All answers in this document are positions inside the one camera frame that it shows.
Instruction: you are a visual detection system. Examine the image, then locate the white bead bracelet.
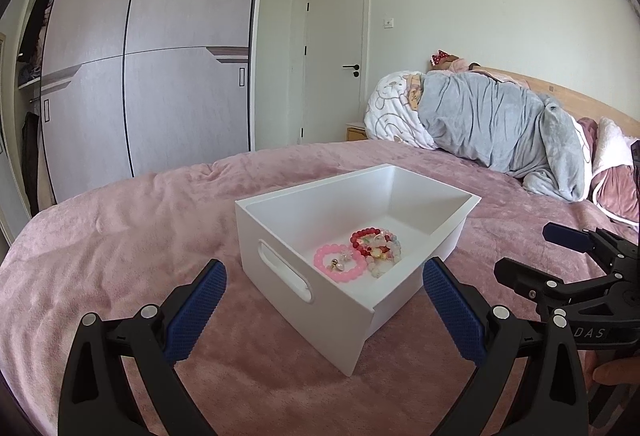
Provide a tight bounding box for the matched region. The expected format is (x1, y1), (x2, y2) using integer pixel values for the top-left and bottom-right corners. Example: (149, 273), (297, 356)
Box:
(363, 234), (405, 279)

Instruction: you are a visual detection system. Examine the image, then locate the multicolour charm bracelet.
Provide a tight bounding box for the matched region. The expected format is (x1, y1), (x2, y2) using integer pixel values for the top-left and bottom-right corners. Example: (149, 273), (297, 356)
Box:
(359, 229), (402, 265)

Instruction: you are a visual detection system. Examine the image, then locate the pink bead bracelet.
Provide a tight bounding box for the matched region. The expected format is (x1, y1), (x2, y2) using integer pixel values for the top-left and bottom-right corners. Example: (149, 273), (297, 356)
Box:
(312, 241), (369, 282)

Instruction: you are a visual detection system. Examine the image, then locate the red bead bracelet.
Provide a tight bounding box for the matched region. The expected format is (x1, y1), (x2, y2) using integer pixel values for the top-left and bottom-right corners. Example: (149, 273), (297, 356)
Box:
(349, 226), (386, 260)

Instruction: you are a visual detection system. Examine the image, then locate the gold earring pair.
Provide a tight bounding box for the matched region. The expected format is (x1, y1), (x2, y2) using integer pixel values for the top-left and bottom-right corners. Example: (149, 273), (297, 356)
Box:
(328, 254), (350, 272)

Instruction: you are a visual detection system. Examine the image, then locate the person right hand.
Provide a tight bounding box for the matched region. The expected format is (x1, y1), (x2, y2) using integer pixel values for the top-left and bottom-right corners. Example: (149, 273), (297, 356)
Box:
(584, 352), (640, 388)

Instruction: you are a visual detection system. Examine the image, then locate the pink velvet pillow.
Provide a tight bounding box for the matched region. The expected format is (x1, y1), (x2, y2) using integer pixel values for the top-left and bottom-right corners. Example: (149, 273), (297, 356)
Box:
(578, 118), (639, 230)

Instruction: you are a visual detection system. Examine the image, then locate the grey duvet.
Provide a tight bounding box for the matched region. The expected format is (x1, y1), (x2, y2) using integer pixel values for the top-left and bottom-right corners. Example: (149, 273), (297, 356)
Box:
(418, 70), (591, 202)

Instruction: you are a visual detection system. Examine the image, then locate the wooden headboard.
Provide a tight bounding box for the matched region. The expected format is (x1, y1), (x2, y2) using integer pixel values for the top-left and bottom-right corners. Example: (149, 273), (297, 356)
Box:
(473, 66), (640, 138)

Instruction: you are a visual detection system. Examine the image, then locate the white storage box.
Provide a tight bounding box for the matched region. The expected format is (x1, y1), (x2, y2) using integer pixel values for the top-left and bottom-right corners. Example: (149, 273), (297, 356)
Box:
(235, 164), (480, 376)

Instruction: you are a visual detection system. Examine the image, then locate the white cartoon print pillow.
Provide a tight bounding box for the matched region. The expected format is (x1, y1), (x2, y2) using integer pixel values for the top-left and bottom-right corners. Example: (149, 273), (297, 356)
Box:
(363, 71), (437, 150)

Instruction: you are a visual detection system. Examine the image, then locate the wooden bedside table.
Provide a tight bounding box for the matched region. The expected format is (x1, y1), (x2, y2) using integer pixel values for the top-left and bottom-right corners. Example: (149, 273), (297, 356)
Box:
(346, 123), (368, 141)

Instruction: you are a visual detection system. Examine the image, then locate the white door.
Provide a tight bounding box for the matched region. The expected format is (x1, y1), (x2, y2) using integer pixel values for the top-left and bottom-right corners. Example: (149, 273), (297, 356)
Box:
(300, 0), (364, 144)

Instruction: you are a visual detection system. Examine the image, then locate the grey sliding wardrobe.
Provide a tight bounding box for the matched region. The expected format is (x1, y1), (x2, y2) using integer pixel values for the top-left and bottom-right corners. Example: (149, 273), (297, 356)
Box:
(37, 0), (255, 202)

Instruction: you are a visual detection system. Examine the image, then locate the black door handle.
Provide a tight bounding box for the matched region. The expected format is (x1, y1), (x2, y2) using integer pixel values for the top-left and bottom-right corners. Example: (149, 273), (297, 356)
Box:
(342, 63), (360, 78)

